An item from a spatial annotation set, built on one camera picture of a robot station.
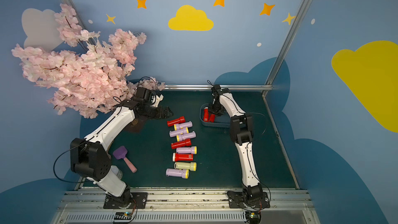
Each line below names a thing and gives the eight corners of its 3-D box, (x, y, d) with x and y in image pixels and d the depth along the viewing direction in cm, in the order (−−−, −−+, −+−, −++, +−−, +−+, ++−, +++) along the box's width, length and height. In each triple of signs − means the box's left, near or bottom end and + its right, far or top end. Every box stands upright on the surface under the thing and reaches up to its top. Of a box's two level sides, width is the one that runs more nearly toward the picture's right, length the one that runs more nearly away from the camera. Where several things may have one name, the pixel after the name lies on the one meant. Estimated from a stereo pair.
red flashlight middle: (171, 149, 93) (171, 147, 90) (171, 144, 95) (170, 141, 92) (191, 145, 95) (191, 142, 92) (190, 140, 97) (190, 137, 94)
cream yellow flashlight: (174, 171, 84) (173, 169, 82) (175, 163, 87) (174, 161, 85) (196, 171, 84) (196, 169, 82) (196, 163, 87) (196, 162, 85)
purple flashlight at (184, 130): (170, 137, 98) (169, 135, 95) (169, 133, 100) (168, 130, 97) (188, 133, 100) (188, 130, 98) (187, 128, 102) (187, 126, 100)
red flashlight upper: (167, 127, 102) (167, 125, 100) (166, 122, 105) (166, 120, 103) (185, 122, 105) (185, 120, 103) (184, 117, 107) (184, 115, 106)
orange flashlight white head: (172, 161, 87) (172, 160, 85) (173, 154, 90) (172, 152, 88) (192, 161, 87) (192, 160, 86) (193, 154, 90) (193, 152, 88)
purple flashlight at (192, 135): (176, 141, 96) (176, 139, 94) (176, 137, 98) (175, 135, 96) (196, 137, 98) (196, 135, 96) (195, 133, 100) (195, 130, 98)
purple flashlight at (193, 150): (176, 154, 90) (176, 152, 88) (177, 147, 92) (176, 146, 91) (197, 154, 90) (197, 152, 88) (197, 147, 93) (197, 146, 91)
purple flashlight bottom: (165, 175, 82) (164, 174, 80) (167, 168, 85) (166, 167, 83) (188, 179, 81) (188, 177, 80) (189, 171, 84) (189, 170, 82)
